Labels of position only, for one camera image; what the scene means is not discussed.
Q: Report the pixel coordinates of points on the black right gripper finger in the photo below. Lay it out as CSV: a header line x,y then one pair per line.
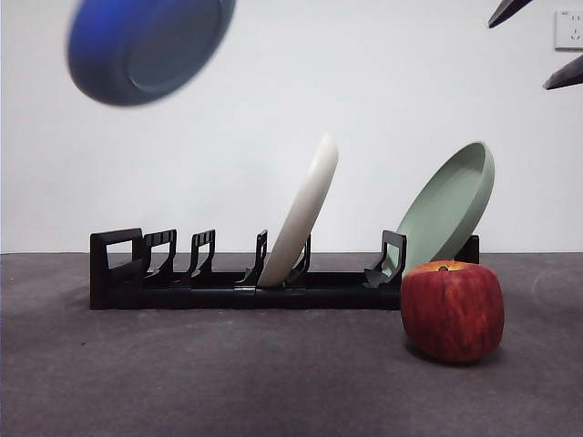
x,y
505,11
567,76

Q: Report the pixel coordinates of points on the red apple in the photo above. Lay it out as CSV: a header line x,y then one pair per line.
x,y
451,314

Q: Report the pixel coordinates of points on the blue plate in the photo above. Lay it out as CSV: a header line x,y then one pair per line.
x,y
136,50

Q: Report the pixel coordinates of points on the green plate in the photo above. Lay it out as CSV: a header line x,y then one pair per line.
x,y
451,200

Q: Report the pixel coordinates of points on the white plate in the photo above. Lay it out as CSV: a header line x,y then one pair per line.
x,y
305,214

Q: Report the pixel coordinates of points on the black plate rack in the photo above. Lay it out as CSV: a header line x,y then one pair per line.
x,y
228,296

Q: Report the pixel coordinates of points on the white wall socket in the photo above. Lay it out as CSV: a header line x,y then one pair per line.
x,y
569,29

